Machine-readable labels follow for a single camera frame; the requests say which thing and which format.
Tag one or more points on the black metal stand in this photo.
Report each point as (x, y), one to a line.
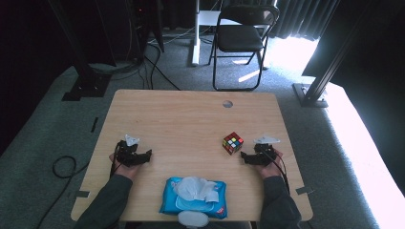
(313, 93)
(86, 82)

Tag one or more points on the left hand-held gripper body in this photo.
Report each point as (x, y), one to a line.
(125, 154)

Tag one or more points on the blue wet wipe pack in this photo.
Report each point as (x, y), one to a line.
(187, 208)

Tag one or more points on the grey tape piece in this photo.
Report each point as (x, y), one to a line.
(82, 194)
(304, 190)

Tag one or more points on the white desk frame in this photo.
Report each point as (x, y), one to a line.
(196, 38)

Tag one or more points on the multicoloured puzzle cube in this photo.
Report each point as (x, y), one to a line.
(232, 143)

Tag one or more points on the white oval device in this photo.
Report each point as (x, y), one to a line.
(193, 219)

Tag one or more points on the black folding chair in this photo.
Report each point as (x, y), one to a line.
(238, 38)

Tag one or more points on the black equipment rack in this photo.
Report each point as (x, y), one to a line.
(140, 28)

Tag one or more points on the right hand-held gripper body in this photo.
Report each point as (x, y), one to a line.
(264, 154)

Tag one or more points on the person's right hand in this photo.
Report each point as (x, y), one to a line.
(272, 170)

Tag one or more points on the black tape strip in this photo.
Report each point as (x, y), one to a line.
(94, 124)

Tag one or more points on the dark pleated curtain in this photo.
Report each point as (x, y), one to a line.
(296, 19)

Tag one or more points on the person's left hand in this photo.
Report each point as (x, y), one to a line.
(125, 172)

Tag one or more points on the white wet wipe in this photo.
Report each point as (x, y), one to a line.
(194, 188)

